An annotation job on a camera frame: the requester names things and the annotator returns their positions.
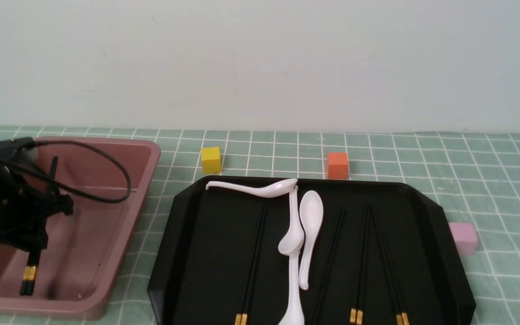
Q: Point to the pink cube block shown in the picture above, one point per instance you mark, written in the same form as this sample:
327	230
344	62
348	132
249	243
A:
465	237

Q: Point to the white spoon centre left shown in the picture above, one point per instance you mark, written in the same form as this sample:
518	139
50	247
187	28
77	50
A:
293	239

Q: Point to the black plastic tray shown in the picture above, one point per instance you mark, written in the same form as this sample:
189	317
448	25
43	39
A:
202	264

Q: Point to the yellow cube block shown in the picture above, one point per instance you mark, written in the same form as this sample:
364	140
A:
211	160

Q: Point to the white spoon centre right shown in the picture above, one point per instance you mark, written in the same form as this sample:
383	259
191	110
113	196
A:
311	213

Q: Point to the orange cube block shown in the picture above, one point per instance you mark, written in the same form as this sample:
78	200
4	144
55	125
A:
337	166

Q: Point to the pink plastic bin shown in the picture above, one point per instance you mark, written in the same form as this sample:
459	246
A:
80	265

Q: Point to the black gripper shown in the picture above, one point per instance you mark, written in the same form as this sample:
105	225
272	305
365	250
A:
23	217

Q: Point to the green checked tablecloth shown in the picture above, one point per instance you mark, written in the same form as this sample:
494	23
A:
474	177

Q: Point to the white spoon lying top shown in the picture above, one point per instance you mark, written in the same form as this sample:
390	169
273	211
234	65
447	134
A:
273	190

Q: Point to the black chopstick pair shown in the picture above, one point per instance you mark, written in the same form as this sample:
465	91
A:
356	313
398	305
246	296
34	257

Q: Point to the white spoon bottom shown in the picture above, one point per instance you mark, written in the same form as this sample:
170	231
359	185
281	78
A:
293	314

